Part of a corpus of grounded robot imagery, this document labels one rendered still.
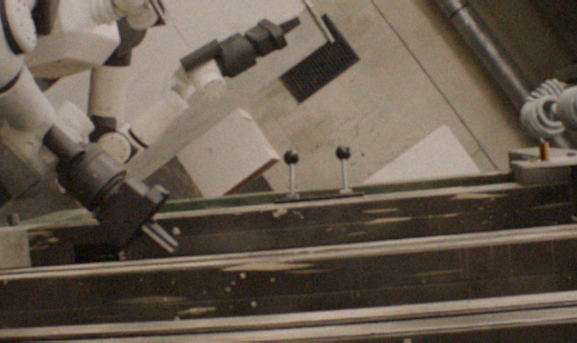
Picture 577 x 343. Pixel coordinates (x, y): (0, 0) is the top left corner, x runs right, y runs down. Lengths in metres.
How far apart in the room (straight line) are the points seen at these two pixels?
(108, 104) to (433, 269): 1.09
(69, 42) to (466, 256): 0.87
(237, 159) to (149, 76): 2.68
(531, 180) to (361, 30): 8.65
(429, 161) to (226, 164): 2.17
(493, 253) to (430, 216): 0.51
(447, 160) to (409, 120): 4.47
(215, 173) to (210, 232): 5.35
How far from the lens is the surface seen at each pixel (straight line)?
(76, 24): 1.33
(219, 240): 1.24
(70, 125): 1.15
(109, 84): 1.64
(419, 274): 0.70
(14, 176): 1.99
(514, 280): 0.71
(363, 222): 1.20
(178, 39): 3.97
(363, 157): 9.58
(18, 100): 1.01
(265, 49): 1.64
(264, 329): 0.47
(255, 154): 6.49
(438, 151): 5.14
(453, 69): 9.68
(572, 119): 0.99
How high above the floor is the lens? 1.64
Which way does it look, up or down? 8 degrees down
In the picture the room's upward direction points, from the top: 54 degrees clockwise
